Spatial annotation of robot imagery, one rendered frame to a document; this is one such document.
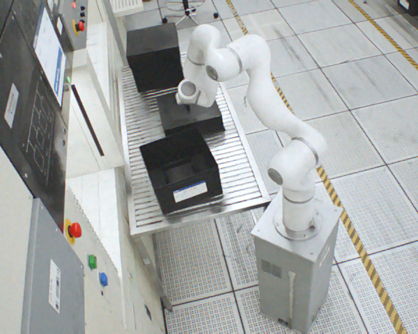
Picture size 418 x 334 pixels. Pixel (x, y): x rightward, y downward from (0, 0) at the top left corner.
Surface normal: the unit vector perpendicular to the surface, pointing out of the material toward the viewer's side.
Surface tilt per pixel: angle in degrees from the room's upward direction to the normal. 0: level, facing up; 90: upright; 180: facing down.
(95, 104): 90
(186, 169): 0
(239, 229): 0
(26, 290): 0
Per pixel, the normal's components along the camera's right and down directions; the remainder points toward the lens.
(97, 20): 0.19, 0.69
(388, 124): -0.14, -0.68
